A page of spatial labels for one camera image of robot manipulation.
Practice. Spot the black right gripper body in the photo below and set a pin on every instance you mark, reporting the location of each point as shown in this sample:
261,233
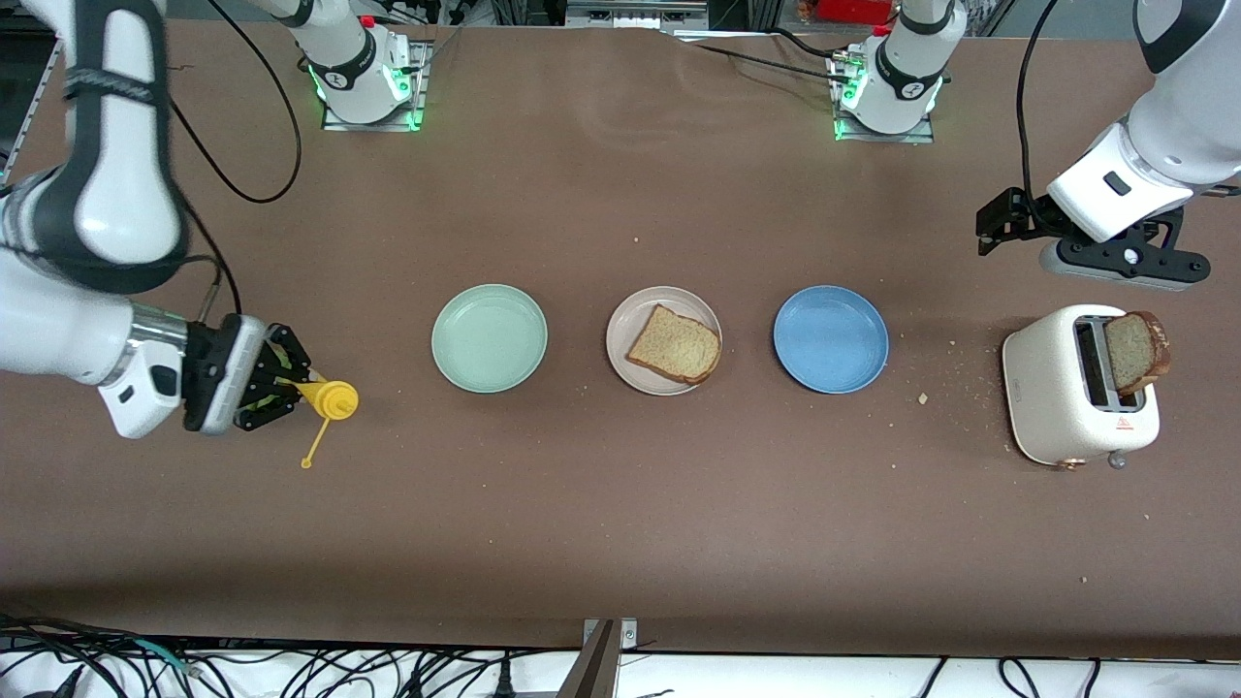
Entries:
206,376

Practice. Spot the yellow mustard squeeze bottle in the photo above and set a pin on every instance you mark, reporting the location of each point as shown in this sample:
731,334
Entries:
337,399

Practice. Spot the brown bread slice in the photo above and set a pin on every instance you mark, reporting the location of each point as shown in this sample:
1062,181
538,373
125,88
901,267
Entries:
674,344
1134,351

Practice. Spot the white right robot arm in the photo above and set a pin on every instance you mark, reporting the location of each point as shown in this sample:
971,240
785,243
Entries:
116,194

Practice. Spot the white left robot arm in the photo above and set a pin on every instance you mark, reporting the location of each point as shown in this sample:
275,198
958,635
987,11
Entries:
1183,136

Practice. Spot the mint green plate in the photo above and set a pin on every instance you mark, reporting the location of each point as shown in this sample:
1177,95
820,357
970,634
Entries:
490,339

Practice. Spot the blue plate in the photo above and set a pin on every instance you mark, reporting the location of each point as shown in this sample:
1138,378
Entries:
831,339

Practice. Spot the beige plate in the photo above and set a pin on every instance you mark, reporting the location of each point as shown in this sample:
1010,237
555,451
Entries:
640,315

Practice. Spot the white toaster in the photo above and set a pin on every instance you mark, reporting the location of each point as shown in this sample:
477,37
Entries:
1042,388

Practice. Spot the red background object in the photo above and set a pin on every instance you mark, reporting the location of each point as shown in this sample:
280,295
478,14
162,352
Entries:
853,10

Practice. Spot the black power plug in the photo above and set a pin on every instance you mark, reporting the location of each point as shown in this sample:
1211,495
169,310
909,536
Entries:
504,683

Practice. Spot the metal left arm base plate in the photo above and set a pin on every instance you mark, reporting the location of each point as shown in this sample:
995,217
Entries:
882,139

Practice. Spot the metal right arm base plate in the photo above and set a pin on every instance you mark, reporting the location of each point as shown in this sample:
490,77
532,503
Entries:
368,127

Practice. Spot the grey metal post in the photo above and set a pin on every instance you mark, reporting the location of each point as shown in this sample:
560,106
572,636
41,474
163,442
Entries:
591,674

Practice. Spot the small metal edge bracket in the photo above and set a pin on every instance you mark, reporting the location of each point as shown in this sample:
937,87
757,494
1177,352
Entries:
628,635

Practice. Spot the aluminium frame profile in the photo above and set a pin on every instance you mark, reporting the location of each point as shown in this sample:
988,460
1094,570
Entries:
630,17

